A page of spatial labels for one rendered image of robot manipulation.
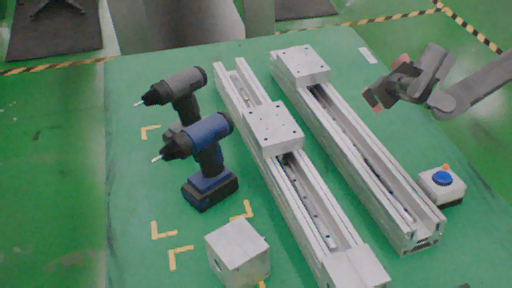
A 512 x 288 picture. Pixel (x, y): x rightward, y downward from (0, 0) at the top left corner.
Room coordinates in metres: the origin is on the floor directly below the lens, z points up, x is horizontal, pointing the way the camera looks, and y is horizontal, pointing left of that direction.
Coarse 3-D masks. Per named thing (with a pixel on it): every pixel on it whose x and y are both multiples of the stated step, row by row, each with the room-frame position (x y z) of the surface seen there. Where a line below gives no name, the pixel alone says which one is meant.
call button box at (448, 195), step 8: (440, 168) 0.84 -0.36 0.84; (448, 168) 0.84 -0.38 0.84; (424, 176) 0.82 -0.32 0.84; (432, 176) 0.81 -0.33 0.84; (456, 176) 0.81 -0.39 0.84; (424, 184) 0.80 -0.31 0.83; (432, 184) 0.79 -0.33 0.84; (440, 184) 0.79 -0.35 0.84; (448, 184) 0.79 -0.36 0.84; (456, 184) 0.79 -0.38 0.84; (424, 192) 0.79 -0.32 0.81; (432, 192) 0.77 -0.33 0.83; (440, 192) 0.76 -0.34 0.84; (448, 192) 0.77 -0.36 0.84; (456, 192) 0.77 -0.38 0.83; (464, 192) 0.78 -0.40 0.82; (432, 200) 0.76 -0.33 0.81; (440, 200) 0.76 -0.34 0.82; (448, 200) 0.77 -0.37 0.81; (456, 200) 0.78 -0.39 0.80; (440, 208) 0.76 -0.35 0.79
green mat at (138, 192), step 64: (128, 64) 1.44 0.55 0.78; (192, 64) 1.44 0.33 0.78; (256, 64) 1.44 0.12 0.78; (128, 128) 1.08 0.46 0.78; (384, 128) 1.08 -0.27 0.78; (128, 192) 0.83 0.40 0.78; (256, 192) 0.82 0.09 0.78; (128, 256) 0.64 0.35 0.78; (192, 256) 0.64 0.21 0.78; (384, 256) 0.63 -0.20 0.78; (448, 256) 0.63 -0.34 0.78
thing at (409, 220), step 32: (288, 96) 1.22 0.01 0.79; (320, 96) 1.17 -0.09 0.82; (320, 128) 1.01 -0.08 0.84; (352, 128) 0.99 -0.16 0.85; (352, 160) 0.85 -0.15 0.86; (384, 160) 0.85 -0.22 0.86; (384, 192) 0.74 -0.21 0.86; (416, 192) 0.74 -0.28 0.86; (384, 224) 0.69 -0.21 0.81; (416, 224) 0.68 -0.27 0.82
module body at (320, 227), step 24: (216, 72) 1.26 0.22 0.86; (240, 72) 1.28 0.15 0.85; (240, 96) 1.12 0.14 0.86; (264, 96) 1.12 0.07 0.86; (240, 120) 1.04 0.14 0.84; (264, 168) 0.86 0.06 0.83; (288, 168) 0.85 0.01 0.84; (312, 168) 0.82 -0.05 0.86; (288, 192) 0.74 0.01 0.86; (312, 192) 0.77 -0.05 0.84; (288, 216) 0.72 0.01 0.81; (312, 216) 0.70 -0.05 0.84; (336, 216) 0.67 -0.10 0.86; (312, 240) 0.61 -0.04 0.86; (336, 240) 0.64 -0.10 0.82; (360, 240) 0.61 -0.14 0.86; (312, 264) 0.59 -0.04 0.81
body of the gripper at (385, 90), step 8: (400, 64) 0.95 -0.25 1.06; (392, 72) 0.94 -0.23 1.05; (400, 72) 0.94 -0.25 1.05; (408, 72) 0.95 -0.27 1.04; (384, 80) 0.93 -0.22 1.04; (392, 80) 0.91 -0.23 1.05; (376, 88) 0.91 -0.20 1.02; (384, 88) 0.92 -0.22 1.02; (392, 88) 0.89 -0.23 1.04; (376, 96) 0.91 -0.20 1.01; (384, 96) 0.91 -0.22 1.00; (392, 96) 0.90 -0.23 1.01; (384, 104) 0.90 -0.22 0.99; (392, 104) 0.91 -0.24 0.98
